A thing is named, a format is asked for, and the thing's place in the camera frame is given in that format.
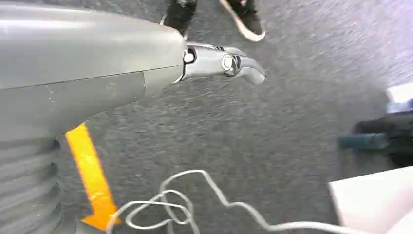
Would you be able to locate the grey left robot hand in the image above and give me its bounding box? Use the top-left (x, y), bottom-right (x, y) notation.
top-left (0, 0), bottom-right (267, 234)

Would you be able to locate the person's black shoe, white sole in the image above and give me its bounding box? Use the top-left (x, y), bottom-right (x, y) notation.
top-left (219, 0), bottom-right (267, 43)
top-left (159, 0), bottom-right (198, 40)

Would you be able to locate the dark object with teal part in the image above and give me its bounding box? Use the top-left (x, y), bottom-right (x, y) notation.
top-left (338, 112), bottom-right (413, 167)

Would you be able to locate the white and blue box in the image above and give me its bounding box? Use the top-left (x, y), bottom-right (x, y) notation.
top-left (385, 83), bottom-right (413, 114)

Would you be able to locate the pale desk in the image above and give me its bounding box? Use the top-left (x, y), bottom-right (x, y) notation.
top-left (328, 166), bottom-right (413, 234)

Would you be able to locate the white cable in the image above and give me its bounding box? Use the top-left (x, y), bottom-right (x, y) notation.
top-left (106, 169), bottom-right (372, 234)

